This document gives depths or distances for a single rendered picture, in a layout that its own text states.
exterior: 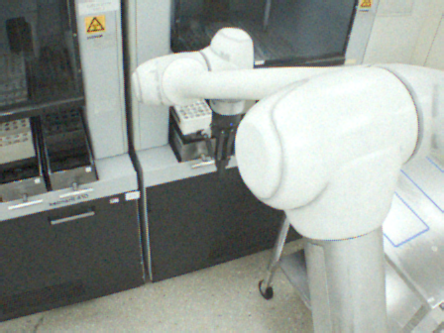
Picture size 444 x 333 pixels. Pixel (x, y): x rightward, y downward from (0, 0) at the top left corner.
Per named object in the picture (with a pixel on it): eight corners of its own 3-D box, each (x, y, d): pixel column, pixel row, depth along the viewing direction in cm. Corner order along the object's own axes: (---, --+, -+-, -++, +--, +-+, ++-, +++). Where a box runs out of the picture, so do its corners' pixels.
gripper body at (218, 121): (237, 96, 116) (234, 124, 122) (206, 100, 114) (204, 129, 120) (248, 113, 111) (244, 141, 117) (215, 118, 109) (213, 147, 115)
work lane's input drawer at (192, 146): (129, 57, 182) (129, 40, 176) (161, 54, 186) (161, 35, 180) (185, 172, 134) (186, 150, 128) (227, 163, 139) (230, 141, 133)
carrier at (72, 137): (84, 141, 128) (82, 125, 124) (85, 145, 127) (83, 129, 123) (47, 149, 124) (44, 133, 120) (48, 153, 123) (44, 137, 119)
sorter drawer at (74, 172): (35, 74, 168) (32, 55, 162) (67, 68, 173) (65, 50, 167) (55, 202, 121) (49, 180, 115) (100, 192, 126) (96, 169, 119)
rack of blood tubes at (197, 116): (156, 86, 155) (156, 71, 151) (182, 82, 158) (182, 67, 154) (182, 138, 136) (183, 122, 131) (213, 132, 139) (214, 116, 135)
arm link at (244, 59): (237, 73, 114) (190, 82, 109) (242, 19, 103) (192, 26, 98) (258, 95, 107) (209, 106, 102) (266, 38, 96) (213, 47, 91)
